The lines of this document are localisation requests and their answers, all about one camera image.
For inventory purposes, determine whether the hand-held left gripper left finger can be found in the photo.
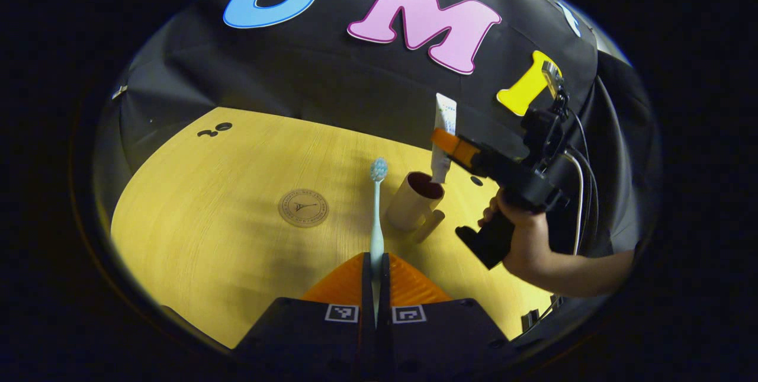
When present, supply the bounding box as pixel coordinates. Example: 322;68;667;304
237;252;375;371

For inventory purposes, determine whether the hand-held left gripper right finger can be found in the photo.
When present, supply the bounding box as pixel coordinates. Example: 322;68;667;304
379;252;516;371

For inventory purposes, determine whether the white toothpaste tube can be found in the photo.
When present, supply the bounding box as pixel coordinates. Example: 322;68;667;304
431;93;458;184

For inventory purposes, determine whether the beige cup with handle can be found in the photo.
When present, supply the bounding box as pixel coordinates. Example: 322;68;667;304
386;172;446;245

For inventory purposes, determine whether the pale blue toothbrush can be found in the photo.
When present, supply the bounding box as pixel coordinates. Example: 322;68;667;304
370;157;389;326

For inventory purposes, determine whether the round cork coaster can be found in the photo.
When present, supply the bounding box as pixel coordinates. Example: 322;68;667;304
278;189;329;228

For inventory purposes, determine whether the black backdrop cloth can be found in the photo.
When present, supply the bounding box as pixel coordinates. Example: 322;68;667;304
92;0;661;264

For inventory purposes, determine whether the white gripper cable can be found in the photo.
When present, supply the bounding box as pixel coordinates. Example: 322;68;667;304
563;151;585;255

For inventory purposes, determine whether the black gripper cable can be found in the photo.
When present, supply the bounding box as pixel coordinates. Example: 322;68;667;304
566;110;600;255

